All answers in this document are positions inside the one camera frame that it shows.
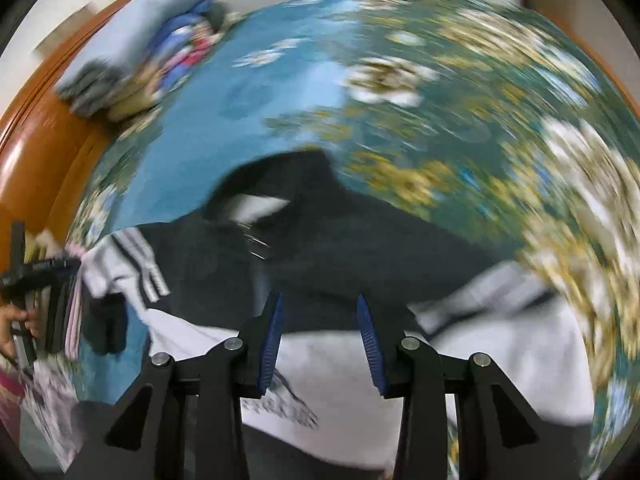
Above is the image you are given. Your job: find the teal floral bed blanket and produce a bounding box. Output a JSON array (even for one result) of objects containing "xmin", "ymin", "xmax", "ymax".
[{"xmin": 70, "ymin": 0, "xmax": 639, "ymax": 479}]

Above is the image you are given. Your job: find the person left hand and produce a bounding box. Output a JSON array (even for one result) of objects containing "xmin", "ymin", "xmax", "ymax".
[{"xmin": 0, "ymin": 304, "xmax": 39, "ymax": 360}]

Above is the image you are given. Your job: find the dark pillow under quilts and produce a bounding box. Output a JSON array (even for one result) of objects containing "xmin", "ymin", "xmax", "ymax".
[{"xmin": 204, "ymin": 1, "xmax": 228, "ymax": 32}]

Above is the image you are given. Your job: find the wooden headboard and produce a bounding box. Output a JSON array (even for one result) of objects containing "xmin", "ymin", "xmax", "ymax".
[{"xmin": 1, "ymin": 0, "xmax": 131, "ymax": 271}]

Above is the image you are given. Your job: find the pink folded garment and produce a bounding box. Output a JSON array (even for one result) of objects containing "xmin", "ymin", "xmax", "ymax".
[{"xmin": 63, "ymin": 270, "xmax": 82, "ymax": 360}]

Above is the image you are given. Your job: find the black and white fleece jacket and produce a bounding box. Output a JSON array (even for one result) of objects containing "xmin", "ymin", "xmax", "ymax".
[{"xmin": 81, "ymin": 151, "xmax": 594, "ymax": 479}]

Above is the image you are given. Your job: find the grey folded quilt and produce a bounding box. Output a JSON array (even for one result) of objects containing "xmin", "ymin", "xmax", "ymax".
[{"xmin": 54, "ymin": 0, "xmax": 203, "ymax": 117}]

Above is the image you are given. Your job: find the dark grey folded garment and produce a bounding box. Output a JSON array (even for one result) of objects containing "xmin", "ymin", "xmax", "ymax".
[{"xmin": 43, "ymin": 276, "xmax": 70, "ymax": 353}]

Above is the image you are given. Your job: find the floral folded quilt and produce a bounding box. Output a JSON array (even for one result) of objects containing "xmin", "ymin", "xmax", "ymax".
[{"xmin": 106, "ymin": 0, "xmax": 226, "ymax": 122}]

